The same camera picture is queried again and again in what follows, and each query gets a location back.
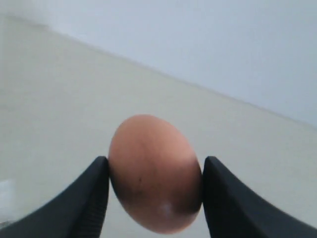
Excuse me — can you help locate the brown egg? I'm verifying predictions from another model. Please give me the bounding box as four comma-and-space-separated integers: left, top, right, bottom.
108, 115, 202, 234

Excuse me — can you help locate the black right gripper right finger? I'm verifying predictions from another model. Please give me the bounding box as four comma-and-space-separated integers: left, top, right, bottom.
203, 156, 317, 238

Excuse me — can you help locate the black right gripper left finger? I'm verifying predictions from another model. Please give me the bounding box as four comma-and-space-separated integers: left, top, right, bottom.
0, 156, 109, 238

